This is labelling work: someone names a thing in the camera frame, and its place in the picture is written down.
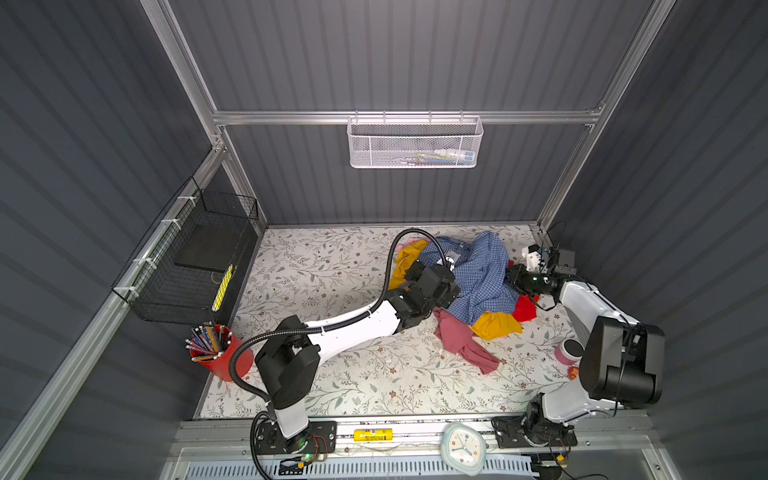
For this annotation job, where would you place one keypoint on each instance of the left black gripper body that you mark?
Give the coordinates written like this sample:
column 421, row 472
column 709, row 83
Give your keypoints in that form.
column 446, row 299

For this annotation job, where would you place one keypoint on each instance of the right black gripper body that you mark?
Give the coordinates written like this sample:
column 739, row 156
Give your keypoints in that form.
column 528, row 283

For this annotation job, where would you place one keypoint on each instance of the blue checkered shirt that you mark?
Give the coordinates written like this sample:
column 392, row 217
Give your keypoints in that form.
column 480, row 272

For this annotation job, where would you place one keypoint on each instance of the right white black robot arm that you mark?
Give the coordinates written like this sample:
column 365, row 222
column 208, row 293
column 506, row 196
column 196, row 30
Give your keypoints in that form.
column 620, row 359

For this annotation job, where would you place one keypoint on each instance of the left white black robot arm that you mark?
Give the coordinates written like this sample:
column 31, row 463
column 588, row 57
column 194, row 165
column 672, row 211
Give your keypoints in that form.
column 288, row 364

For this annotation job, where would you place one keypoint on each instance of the red cloth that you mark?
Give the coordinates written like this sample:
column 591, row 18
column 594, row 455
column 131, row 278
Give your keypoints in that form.
column 525, row 309

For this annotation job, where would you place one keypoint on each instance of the dusty pink cloth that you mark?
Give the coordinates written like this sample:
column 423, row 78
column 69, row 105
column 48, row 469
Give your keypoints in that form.
column 457, row 338

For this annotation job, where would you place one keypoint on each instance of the yellow cloth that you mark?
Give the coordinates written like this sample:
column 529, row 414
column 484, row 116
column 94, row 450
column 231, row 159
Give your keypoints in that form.
column 494, row 325

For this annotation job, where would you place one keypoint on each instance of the pink tape roll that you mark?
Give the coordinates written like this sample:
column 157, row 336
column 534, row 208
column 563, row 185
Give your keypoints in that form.
column 569, row 352

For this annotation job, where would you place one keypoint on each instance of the floral table mat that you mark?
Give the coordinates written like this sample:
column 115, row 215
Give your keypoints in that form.
column 317, row 273

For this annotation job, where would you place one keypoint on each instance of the white analog clock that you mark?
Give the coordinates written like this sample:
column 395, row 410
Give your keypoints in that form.
column 463, row 449

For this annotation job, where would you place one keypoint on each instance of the white ventilation grille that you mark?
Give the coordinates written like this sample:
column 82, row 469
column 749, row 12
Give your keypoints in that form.
column 397, row 467

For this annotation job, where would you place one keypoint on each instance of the yellow ruler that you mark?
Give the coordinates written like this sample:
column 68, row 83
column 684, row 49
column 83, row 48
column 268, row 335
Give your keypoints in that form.
column 223, row 287

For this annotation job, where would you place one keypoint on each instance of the red pencil cup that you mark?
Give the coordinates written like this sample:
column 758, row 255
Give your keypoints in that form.
column 213, row 346

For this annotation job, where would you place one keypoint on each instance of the white wire mesh basket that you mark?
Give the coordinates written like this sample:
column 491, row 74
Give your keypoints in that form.
column 414, row 142

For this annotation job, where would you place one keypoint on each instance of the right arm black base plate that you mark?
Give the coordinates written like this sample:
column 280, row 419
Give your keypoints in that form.
column 520, row 431

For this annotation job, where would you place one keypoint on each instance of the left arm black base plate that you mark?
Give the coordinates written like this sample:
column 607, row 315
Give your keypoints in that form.
column 318, row 437

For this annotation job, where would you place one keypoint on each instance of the black wire basket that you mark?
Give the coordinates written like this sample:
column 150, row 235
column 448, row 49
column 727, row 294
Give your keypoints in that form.
column 173, row 278

